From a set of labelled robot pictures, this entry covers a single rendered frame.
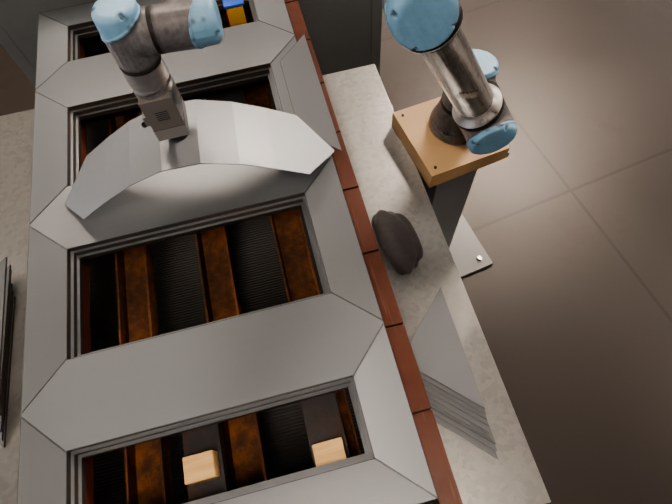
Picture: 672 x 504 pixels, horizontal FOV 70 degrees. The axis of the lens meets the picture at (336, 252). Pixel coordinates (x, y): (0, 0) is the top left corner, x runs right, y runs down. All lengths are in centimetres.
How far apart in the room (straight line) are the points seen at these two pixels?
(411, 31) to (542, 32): 213
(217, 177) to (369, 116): 54
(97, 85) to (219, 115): 51
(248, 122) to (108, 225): 41
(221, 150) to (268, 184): 17
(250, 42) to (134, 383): 97
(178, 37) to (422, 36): 40
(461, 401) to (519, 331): 89
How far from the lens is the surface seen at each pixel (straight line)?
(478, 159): 139
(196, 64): 150
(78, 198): 127
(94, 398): 111
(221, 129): 111
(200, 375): 103
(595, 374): 204
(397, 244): 125
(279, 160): 110
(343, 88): 161
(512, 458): 118
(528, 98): 263
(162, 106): 99
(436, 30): 91
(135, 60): 93
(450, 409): 114
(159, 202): 124
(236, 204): 117
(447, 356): 115
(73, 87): 159
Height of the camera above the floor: 181
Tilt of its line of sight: 64 degrees down
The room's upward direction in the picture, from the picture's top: 6 degrees counter-clockwise
